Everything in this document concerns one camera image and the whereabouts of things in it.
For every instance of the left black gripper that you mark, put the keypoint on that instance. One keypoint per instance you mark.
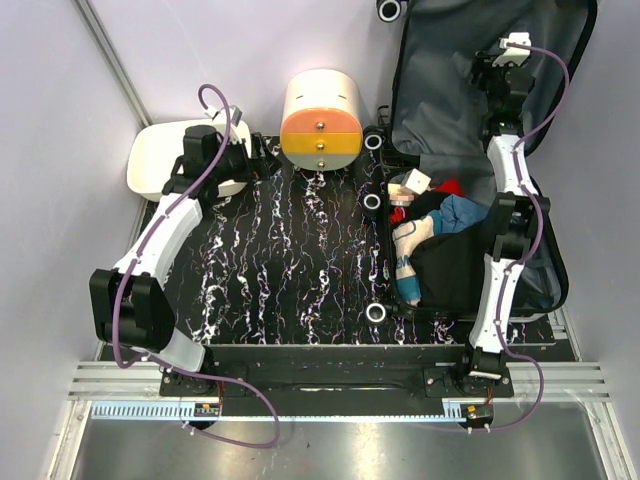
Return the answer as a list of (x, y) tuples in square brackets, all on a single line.
[(262, 167)]

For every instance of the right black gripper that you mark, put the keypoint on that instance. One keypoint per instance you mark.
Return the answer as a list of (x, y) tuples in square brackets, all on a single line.
[(482, 64)]

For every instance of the white plastic basin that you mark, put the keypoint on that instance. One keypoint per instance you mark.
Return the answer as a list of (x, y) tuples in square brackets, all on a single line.
[(156, 148)]

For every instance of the blue cloth garment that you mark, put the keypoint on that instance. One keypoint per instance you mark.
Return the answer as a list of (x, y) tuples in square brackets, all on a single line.
[(456, 214)]

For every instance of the white teal printed towel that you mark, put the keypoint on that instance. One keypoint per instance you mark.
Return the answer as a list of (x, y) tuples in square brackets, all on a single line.
[(406, 237)]

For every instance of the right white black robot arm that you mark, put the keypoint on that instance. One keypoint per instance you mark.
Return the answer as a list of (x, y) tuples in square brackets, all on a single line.
[(513, 227)]

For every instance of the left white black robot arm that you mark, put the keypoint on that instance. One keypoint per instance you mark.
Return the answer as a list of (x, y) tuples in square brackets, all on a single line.
[(129, 305)]

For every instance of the orange white drawer box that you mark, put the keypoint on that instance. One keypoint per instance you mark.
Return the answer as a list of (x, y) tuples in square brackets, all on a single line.
[(321, 128)]

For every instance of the white small square box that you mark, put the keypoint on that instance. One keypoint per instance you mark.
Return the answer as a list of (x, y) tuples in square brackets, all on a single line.
[(416, 182)]

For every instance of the red black garment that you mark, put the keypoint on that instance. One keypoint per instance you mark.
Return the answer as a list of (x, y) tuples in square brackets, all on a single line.
[(423, 204)]

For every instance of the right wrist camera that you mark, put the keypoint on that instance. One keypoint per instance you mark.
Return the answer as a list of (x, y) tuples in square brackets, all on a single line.
[(512, 47)]

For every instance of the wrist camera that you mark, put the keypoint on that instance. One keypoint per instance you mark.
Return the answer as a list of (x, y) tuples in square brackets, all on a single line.
[(221, 117), (512, 47)]

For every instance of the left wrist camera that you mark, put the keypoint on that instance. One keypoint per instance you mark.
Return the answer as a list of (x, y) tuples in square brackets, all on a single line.
[(221, 117)]

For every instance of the black wire dish rack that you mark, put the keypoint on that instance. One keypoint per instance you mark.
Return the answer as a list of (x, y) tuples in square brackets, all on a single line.
[(390, 157)]

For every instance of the slotted cable duct rail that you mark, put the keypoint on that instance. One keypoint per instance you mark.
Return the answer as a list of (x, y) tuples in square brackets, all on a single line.
[(307, 410)]

